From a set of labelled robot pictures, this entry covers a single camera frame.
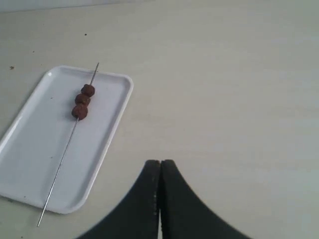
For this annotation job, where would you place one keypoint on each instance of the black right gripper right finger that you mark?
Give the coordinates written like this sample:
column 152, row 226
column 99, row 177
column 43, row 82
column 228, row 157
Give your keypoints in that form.
column 183, row 215

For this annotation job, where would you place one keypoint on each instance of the white rectangular plastic tray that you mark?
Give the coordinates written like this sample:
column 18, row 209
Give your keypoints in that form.
column 31, row 149

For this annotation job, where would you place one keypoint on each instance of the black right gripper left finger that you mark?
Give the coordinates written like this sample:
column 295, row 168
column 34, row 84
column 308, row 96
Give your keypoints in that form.
column 137, row 215

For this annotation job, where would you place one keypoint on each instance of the thin metal skewer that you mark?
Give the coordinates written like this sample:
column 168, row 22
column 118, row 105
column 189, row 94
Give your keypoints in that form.
column 62, row 158

